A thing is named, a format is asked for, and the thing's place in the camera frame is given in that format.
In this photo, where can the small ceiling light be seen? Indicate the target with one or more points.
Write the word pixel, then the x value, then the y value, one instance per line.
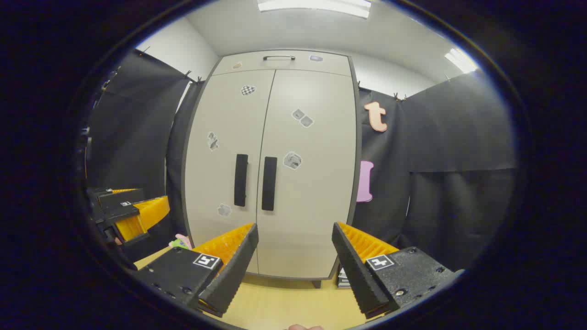
pixel 461 60

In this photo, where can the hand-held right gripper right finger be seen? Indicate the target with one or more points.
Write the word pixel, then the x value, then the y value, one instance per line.
pixel 355 275

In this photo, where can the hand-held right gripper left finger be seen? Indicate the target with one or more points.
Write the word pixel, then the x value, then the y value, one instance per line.
pixel 238 270

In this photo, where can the green and pink plush toy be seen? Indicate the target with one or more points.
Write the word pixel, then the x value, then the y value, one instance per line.
pixel 182 241

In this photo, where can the beige cabinet door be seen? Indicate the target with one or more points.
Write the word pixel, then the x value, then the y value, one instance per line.
pixel 220 114
pixel 312 206

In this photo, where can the printed booklet stack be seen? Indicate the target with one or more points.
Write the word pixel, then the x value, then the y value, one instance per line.
pixel 343 278

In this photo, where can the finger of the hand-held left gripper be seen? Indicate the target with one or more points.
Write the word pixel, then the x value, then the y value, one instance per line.
pixel 119 206
pixel 98 190

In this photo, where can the long ceiling light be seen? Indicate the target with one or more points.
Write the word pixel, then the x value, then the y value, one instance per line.
pixel 316 7

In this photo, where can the black backdrop cloth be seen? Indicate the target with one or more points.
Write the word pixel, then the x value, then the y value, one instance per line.
pixel 458 137
pixel 133 137

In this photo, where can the beige cabinet drawer front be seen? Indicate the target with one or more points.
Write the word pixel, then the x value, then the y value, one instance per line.
pixel 321 66

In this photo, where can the beige double-door shoe cabinet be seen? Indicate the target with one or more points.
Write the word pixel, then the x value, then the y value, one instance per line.
pixel 357 114

